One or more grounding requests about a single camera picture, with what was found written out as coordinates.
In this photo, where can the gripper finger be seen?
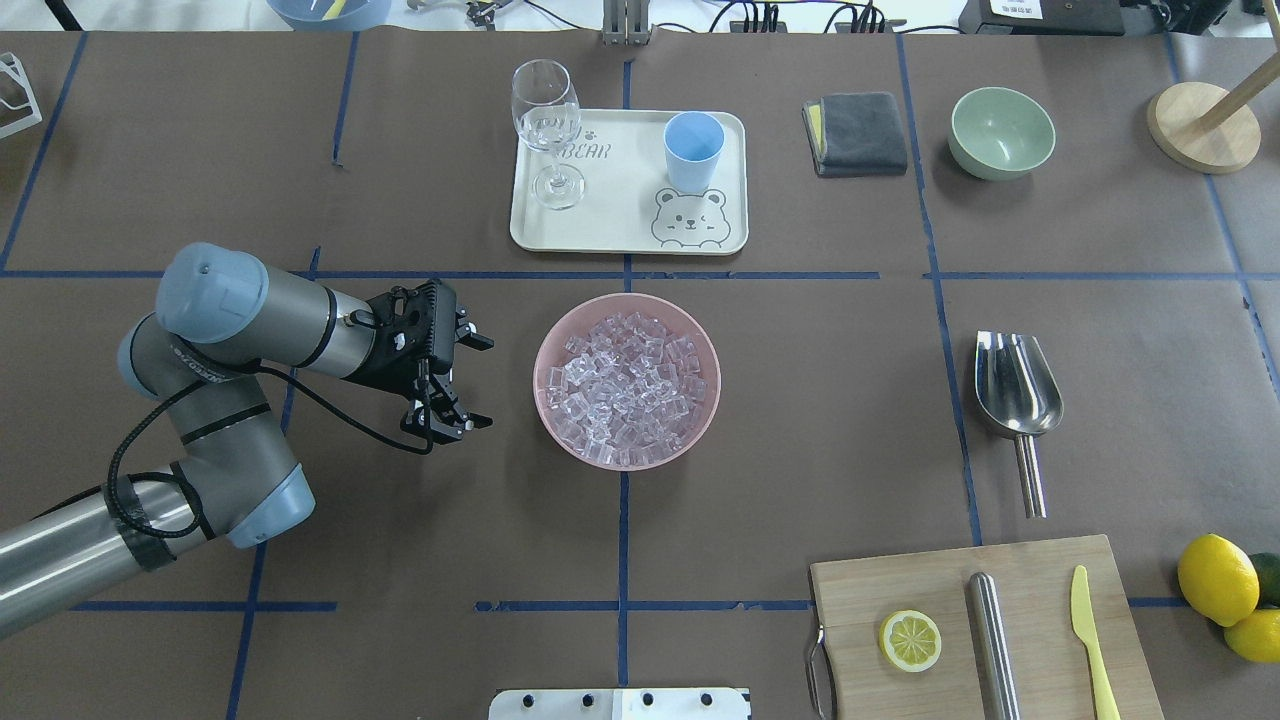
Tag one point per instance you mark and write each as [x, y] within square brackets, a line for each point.
[437, 415]
[466, 335]

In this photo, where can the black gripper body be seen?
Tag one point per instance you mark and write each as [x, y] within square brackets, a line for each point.
[392, 372]

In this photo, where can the steel ice scoop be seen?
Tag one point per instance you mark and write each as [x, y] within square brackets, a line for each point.
[1015, 389]

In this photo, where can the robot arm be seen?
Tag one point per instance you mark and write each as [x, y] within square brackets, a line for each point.
[211, 460]

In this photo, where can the clear plastic ice cubes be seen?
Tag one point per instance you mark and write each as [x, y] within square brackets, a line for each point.
[627, 385]

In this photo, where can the light blue cup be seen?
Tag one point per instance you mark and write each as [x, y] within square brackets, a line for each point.
[693, 141]

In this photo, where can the wooden cup stand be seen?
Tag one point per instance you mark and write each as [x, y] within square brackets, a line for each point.
[1207, 128]

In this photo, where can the pink bowl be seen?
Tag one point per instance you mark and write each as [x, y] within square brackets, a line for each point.
[627, 381]

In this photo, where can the clear wine glass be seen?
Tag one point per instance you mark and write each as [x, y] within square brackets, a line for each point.
[547, 117]

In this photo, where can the cream bear tray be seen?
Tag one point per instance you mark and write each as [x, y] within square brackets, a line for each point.
[629, 204]

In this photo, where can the blue bowl with fork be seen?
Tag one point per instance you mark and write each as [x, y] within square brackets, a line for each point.
[337, 16]

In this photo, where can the lemon half slice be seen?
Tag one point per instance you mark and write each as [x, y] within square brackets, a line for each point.
[910, 641]

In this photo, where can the green bowl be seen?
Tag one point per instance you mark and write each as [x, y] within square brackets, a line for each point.
[998, 134]

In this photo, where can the steel rolling rod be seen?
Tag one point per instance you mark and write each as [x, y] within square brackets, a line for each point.
[999, 687]

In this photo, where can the wooden cutting board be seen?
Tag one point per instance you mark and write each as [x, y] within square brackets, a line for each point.
[1033, 581]

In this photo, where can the yellow plastic knife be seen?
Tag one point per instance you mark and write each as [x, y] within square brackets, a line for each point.
[1085, 629]

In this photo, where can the yellow lemon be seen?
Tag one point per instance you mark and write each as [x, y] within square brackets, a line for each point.
[1218, 580]
[1256, 638]

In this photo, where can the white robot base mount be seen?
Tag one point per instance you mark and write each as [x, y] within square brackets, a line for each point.
[623, 703]

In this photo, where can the white wire cup rack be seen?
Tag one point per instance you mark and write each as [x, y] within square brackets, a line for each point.
[19, 105]

